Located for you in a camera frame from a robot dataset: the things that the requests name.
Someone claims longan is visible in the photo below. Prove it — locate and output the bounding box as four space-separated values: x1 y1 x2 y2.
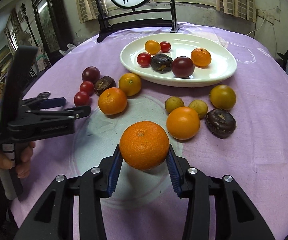
165 97 185 114
188 99 208 119

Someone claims standing fan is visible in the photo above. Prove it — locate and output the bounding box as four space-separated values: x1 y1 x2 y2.
17 31 33 47

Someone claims dark red plum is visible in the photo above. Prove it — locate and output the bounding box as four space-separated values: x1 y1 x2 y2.
171 56 195 78
82 66 101 83

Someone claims white plastic bag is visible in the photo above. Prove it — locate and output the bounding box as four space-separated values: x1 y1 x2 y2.
59 43 77 55

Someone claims person's left hand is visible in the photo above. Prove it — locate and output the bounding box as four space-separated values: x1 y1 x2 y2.
0 142 36 180

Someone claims greenish yellow orange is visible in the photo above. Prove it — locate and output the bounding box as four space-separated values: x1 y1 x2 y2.
209 85 237 111

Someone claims small orange tomato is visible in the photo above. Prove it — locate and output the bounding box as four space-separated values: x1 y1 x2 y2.
144 40 161 55

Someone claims smooth orange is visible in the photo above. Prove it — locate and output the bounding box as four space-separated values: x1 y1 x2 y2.
166 106 201 140

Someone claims dark wooden cabinet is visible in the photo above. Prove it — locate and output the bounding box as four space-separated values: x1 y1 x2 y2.
31 0 72 55

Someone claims white oval plate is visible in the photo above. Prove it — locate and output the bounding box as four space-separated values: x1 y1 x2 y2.
120 32 238 88

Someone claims round painted screen black stand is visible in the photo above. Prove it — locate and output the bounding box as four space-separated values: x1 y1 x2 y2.
90 0 179 43

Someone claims yellow-orange citrus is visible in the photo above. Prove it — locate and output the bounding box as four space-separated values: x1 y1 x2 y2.
118 73 142 97

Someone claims dark wrinkled passion fruit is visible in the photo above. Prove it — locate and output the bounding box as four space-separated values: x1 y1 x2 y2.
94 76 116 97
150 54 173 73
205 109 237 139

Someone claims wall socket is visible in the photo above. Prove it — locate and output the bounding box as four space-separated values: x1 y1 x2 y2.
256 9 276 23

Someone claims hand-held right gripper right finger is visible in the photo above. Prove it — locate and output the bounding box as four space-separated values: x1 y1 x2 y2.
165 145 276 240

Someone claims white cable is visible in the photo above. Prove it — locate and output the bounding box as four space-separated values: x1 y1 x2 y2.
245 17 267 37

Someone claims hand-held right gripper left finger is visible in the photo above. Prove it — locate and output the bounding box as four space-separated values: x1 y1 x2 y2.
13 144 124 240

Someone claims small tangerine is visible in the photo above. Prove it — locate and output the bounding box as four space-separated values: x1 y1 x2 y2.
191 48 212 67

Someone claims large tangerine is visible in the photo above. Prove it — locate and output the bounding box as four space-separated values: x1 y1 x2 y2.
119 121 170 171

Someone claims red cherry tomato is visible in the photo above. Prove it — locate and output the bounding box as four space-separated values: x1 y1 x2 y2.
74 91 90 107
137 52 152 67
159 41 171 53
80 81 95 96

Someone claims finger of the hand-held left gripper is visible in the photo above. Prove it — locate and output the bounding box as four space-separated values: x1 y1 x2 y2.
19 105 91 126
21 92 66 109

